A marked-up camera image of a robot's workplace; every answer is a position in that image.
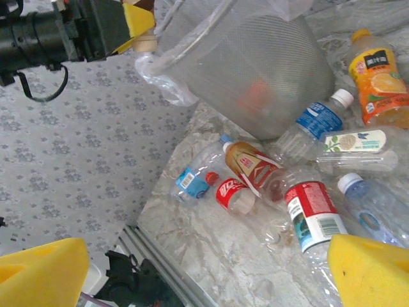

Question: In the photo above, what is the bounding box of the brown tea bottle beige cap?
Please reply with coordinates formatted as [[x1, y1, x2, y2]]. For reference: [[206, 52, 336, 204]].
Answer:
[[126, 0, 158, 54]]

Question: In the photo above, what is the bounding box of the bottle gold red label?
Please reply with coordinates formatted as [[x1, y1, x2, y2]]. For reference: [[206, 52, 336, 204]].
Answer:
[[222, 140, 288, 198]]

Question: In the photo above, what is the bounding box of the clear plastic bucket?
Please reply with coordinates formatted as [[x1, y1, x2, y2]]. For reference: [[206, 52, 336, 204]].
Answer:
[[150, 0, 336, 141]]

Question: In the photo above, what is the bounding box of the clear bottle bird print label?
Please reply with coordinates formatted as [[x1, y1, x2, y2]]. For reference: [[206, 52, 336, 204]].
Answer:
[[314, 126, 409, 175]]

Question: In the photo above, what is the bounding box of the clear plastic bin liner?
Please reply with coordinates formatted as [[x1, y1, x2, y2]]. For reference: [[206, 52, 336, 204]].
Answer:
[[134, 0, 316, 108]]

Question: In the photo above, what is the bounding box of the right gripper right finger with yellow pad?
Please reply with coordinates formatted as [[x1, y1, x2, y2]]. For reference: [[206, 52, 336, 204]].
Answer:
[[326, 233, 409, 307]]

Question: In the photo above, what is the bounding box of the orange juice bottle yellow label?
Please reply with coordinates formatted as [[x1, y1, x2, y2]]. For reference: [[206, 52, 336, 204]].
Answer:
[[348, 28, 409, 129]]

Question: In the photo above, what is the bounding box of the grey floral backdrop cloth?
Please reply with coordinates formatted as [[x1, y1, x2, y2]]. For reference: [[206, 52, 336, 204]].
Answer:
[[0, 0, 205, 256]]

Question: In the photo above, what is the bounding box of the bluish clear bottle white cap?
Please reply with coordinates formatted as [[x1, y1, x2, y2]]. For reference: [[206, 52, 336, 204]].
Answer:
[[337, 172, 409, 250]]

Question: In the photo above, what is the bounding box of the clear bottle red cola label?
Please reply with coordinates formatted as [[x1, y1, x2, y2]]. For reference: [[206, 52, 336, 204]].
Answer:
[[205, 171, 297, 247]]

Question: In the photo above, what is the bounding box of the clear bottle blue label white cap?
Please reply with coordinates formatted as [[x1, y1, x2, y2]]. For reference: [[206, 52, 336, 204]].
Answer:
[[274, 88, 355, 167]]

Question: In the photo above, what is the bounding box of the aluminium mounting rail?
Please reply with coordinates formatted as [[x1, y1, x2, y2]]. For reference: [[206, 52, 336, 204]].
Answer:
[[116, 223, 221, 307]]

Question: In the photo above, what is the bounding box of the thin black left gripper cable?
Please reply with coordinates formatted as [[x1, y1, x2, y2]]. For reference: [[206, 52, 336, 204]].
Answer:
[[17, 65, 70, 102]]

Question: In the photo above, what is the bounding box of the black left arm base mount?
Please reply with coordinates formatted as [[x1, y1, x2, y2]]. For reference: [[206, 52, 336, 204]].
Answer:
[[95, 250, 183, 307]]

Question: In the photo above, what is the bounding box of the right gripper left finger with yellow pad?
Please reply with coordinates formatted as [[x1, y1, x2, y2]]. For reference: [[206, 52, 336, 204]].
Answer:
[[0, 237, 91, 307]]

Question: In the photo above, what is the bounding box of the clear bottle red white label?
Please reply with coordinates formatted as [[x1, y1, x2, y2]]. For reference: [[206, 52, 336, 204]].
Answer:
[[265, 166, 351, 288]]

